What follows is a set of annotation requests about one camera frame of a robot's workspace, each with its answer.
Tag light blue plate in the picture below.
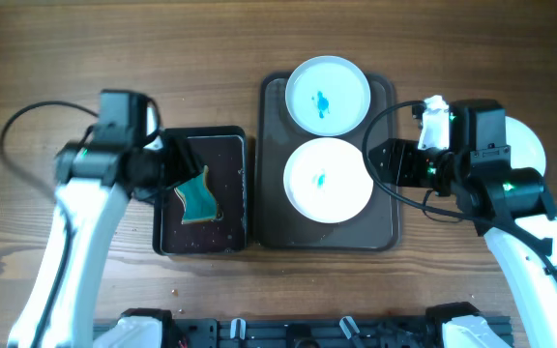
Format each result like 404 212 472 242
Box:
285 56 371 137

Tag white plate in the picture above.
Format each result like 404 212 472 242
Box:
505 116 546 176
282 137 373 223

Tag green and yellow sponge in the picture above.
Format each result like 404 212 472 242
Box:
174 165 221 224

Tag large dark serving tray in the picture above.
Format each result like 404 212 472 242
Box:
253 72 402 252

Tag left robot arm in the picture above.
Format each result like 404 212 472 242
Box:
7 89 202 347

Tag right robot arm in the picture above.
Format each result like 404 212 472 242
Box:
361 96 557 347

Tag small black water tray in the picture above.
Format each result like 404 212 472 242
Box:
152 126 249 256

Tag white plate front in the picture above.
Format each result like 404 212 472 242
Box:
505 116 546 176

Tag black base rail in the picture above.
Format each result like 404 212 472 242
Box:
172 316 442 348

